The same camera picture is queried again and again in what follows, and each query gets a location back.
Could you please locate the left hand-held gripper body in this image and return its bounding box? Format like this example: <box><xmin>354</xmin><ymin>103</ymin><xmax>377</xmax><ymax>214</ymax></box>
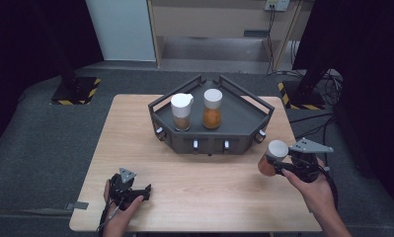
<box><xmin>109</xmin><ymin>167</ymin><xmax>138</xmax><ymax>211</ymax></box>

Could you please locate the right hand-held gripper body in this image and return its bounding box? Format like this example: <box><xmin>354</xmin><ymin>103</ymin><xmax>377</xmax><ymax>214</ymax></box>
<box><xmin>288</xmin><ymin>137</ymin><xmax>335</xmax><ymax>184</ymax></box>

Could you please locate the red-brown jar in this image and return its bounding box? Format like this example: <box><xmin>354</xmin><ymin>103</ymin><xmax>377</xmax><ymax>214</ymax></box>
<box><xmin>257</xmin><ymin>139</ymin><xmax>289</xmax><ymax>177</ymax></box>

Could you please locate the dark grey corner rack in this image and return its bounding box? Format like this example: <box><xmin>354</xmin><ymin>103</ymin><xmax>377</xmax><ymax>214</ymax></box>
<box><xmin>147</xmin><ymin>74</ymin><xmax>276</xmax><ymax>156</ymax></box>

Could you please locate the orange-filled jar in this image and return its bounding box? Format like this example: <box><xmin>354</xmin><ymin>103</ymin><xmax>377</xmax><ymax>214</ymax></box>
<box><xmin>201</xmin><ymin>88</ymin><xmax>224</xmax><ymax>130</ymax></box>

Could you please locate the white-lidded pale jar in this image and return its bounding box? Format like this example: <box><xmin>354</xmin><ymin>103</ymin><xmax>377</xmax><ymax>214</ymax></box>
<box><xmin>170</xmin><ymin>93</ymin><xmax>195</xmax><ymax>132</ymax></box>

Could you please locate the person's left hand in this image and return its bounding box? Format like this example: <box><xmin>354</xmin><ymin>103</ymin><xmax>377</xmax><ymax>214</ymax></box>
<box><xmin>102</xmin><ymin>180</ymin><xmax>145</xmax><ymax>237</ymax></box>

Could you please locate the person's right hand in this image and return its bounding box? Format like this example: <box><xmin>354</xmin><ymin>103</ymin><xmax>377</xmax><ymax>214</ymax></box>
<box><xmin>281</xmin><ymin>159</ymin><xmax>337</xmax><ymax>215</ymax></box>

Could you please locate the grey tape piece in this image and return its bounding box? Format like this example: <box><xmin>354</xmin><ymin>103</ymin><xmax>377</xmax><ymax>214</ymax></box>
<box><xmin>64</xmin><ymin>200</ymin><xmax>90</xmax><ymax>211</ymax></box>

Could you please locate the black stand striped base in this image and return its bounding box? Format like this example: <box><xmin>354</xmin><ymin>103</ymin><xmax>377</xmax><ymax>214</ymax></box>
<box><xmin>49</xmin><ymin>48</ymin><xmax>103</xmax><ymax>107</ymax></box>
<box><xmin>276</xmin><ymin>55</ymin><xmax>337</xmax><ymax>112</ymax></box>

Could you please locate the black curtain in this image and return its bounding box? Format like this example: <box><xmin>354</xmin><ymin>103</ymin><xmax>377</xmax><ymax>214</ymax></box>
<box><xmin>0</xmin><ymin>0</ymin><xmax>105</xmax><ymax>146</ymax></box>
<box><xmin>292</xmin><ymin>0</ymin><xmax>394</xmax><ymax>211</ymax></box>

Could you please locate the white panel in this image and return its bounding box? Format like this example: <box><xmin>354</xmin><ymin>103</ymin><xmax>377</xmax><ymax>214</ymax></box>
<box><xmin>84</xmin><ymin>0</ymin><xmax>157</xmax><ymax>62</ymax></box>

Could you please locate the wooden cabinet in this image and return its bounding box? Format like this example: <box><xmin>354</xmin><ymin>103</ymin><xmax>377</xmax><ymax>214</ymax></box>
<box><xmin>146</xmin><ymin>0</ymin><xmax>314</xmax><ymax>75</ymax></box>

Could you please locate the left hand-held gripper cable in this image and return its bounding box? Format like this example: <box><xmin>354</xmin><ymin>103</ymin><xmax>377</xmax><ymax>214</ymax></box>
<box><xmin>97</xmin><ymin>197</ymin><xmax>123</xmax><ymax>236</ymax></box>

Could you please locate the hand-held gripper cable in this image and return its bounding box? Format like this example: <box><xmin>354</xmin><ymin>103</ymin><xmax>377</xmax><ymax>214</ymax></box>
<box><xmin>317</xmin><ymin>164</ymin><xmax>340</xmax><ymax>210</ymax></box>
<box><xmin>97</xmin><ymin>197</ymin><xmax>123</xmax><ymax>236</ymax></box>

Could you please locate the right hand-held gripper cable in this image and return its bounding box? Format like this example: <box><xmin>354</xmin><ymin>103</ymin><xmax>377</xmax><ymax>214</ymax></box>
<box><xmin>317</xmin><ymin>164</ymin><xmax>340</xmax><ymax>210</ymax></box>

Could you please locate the long black floor cable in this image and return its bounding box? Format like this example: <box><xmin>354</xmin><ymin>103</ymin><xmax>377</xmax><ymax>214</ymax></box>
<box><xmin>288</xmin><ymin>113</ymin><xmax>343</xmax><ymax>166</ymax></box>

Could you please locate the bundle of floor cables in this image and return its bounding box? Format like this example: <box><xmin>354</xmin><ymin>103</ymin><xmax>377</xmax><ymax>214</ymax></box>
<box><xmin>316</xmin><ymin>68</ymin><xmax>346</xmax><ymax>107</ymax></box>

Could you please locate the black socket cable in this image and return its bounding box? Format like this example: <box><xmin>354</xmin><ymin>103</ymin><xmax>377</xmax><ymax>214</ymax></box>
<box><xmin>266</xmin><ymin>6</ymin><xmax>278</xmax><ymax>76</ymax></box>

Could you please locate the white wall socket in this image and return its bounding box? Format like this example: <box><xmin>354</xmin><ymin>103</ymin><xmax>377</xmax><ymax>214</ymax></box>
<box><xmin>264</xmin><ymin>0</ymin><xmax>290</xmax><ymax>13</ymax></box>

